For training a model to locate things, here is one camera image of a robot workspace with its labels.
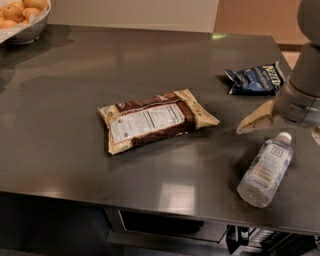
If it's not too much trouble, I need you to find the beige taped gripper finger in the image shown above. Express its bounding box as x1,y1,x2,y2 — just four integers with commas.
236,100,277,134
312,127,320,146

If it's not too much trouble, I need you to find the clear plastic water bottle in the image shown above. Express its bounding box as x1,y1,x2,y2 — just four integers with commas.
237,132,293,208

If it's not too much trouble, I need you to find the blue Kettle chips bag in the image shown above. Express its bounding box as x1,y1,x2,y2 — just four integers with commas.
224,62,285,96

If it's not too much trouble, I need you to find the black appliance under table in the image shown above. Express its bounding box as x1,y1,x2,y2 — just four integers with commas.
225,225,319,256

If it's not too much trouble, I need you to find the brown and cream snack bag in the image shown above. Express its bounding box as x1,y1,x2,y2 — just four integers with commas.
98,89,219,155

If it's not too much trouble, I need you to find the silver metal fruit bowl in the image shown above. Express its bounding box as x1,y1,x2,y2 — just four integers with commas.
6,0,52,46

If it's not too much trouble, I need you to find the orange fruit top right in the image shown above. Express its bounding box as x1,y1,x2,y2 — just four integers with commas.
22,0,48,11

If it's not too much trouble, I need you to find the orange fruit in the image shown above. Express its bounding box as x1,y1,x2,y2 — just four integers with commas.
2,4,24,23
22,0,48,11
22,7,41,21
0,20,17,29

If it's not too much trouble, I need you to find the orange fruit centre right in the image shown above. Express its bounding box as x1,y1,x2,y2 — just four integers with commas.
22,7,41,21

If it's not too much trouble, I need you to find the white paper bowl liner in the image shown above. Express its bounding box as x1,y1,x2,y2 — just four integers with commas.
0,0,52,44

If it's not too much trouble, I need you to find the orange fruit centre left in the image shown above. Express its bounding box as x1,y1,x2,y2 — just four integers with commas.
2,4,24,23

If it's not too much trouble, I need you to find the orange fruit bottom left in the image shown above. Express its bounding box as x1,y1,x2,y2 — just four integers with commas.
0,20,17,29

